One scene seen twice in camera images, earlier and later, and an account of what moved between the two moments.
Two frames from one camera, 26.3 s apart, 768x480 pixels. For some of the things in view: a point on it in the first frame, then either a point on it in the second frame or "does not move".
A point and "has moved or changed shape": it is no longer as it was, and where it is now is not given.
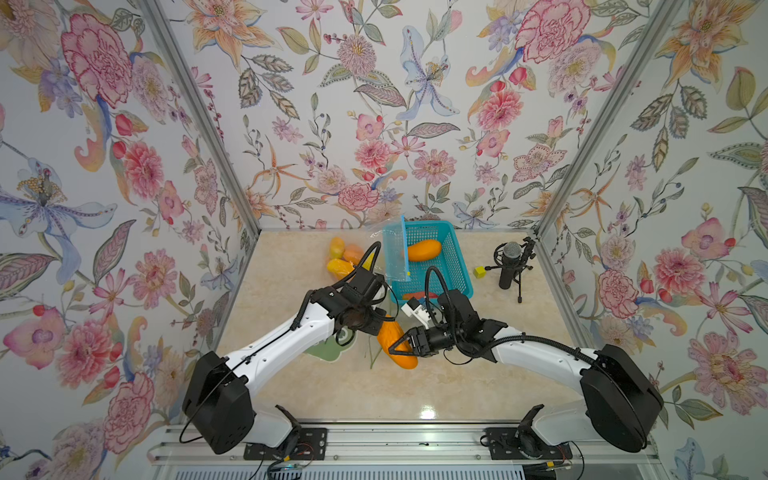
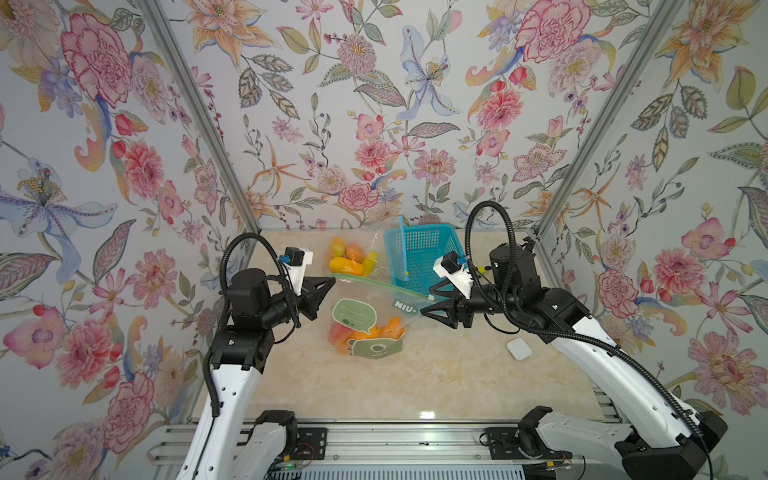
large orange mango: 354,253 does not move
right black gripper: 421,343 to 449,309
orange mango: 424,250 to 388,331
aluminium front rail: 206,444 does not move
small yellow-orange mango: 337,247 does not move
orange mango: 390,333 has moved or changed shape
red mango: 419,295 to 339,334
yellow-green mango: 368,263 does not move
